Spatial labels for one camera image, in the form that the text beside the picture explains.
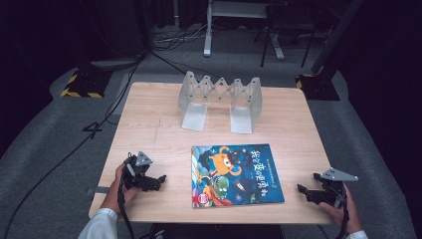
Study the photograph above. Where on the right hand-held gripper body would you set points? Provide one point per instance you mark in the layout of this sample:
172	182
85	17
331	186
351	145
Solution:
335	192

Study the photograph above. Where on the black stand base striped tape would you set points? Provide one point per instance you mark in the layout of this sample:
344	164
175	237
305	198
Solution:
86	83
318	88

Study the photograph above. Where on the grey tape strip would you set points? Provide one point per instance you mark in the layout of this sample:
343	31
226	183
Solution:
101	190

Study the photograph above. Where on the black diagonal stand post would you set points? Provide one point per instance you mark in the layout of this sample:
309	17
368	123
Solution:
335	36

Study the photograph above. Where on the black chair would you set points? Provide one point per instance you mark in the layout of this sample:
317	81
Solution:
288	20

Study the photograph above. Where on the blue cartoon picture book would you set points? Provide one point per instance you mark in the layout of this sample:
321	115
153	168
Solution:
237	176

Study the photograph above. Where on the person's right hand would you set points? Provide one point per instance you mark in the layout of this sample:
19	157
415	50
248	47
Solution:
348	219

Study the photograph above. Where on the white expandable bookstand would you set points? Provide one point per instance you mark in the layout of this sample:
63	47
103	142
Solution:
242	121

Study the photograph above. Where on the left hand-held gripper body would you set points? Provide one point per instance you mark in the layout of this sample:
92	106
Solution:
136	174

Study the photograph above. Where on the person's left hand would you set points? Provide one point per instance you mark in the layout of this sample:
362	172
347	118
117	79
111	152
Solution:
120	194

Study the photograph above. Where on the white metal desk frame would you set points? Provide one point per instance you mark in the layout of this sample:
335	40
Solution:
207	40

